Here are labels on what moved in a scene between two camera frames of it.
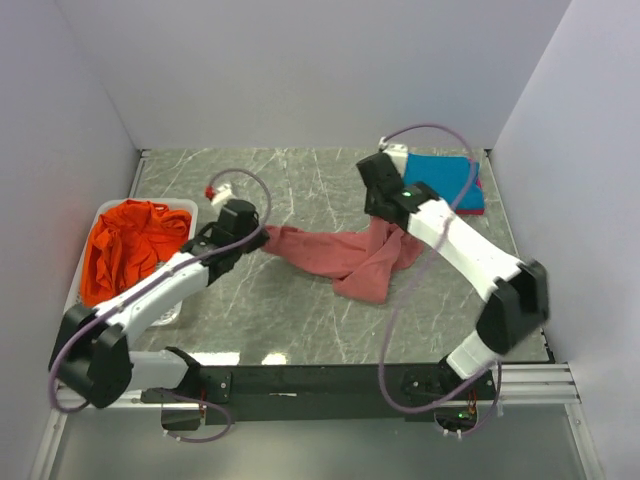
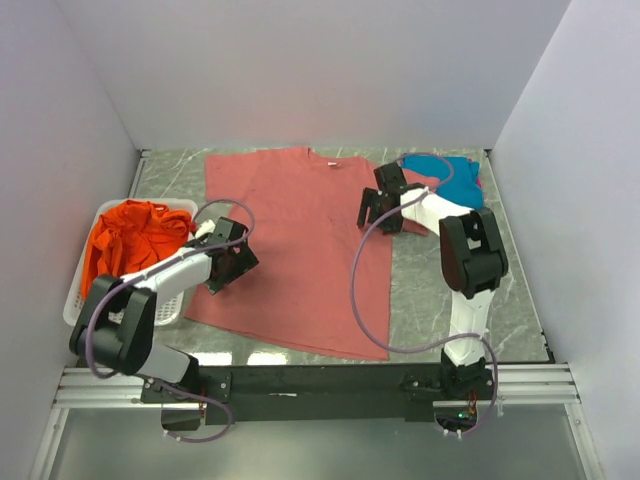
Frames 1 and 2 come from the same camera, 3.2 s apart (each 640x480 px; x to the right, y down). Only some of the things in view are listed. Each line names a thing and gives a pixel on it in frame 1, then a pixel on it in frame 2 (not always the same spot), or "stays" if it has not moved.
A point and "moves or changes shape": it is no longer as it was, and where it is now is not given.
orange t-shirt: [128, 243] stays
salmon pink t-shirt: [362, 264] moves or changes shape
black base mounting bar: [324, 394] stays
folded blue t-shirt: [453, 178] stays
